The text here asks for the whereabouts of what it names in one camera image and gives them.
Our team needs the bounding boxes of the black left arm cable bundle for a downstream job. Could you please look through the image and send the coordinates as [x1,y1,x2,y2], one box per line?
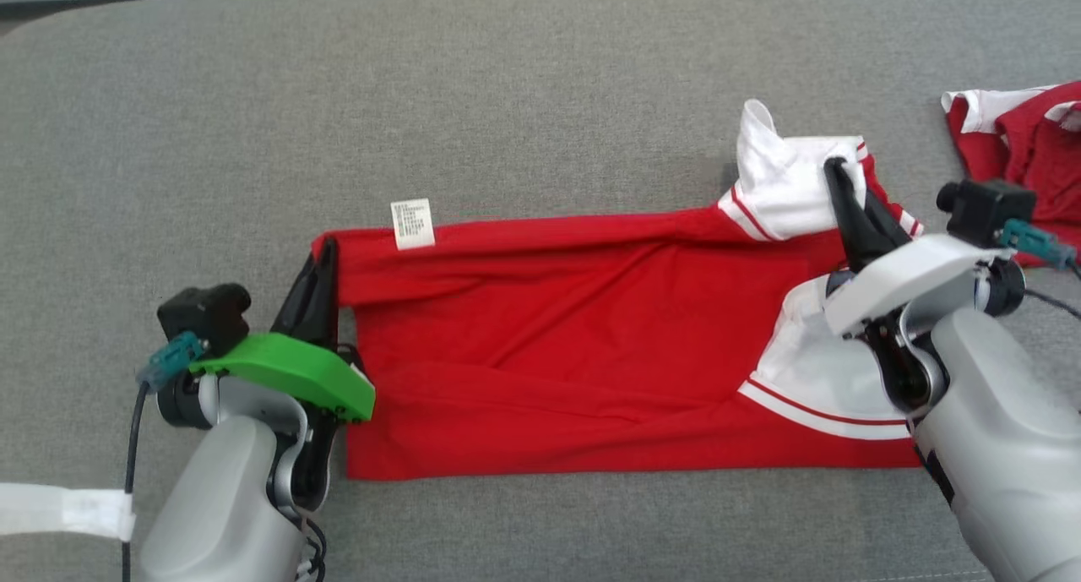
[296,514,332,582]

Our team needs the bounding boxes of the red shirt with white sleeves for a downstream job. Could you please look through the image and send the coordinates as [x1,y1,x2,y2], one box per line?
[311,99,926,481]

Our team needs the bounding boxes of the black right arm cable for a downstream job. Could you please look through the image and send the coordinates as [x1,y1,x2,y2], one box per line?
[916,447,957,509]

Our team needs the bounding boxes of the white cable tape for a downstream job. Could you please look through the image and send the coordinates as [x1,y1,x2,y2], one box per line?
[0,483,136,542]

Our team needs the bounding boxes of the left camera cable teal plug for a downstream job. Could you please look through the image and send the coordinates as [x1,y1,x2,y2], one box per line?
[122,333,209,582]

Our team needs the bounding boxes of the red shorts with white trim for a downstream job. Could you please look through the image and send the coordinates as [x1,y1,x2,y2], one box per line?
[942,81,1081,269]

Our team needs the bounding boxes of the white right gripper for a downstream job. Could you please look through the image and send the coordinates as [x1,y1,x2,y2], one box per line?
[823,157,1014,338]

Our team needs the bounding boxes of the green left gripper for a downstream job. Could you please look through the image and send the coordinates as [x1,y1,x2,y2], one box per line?
[187,237,377,422]

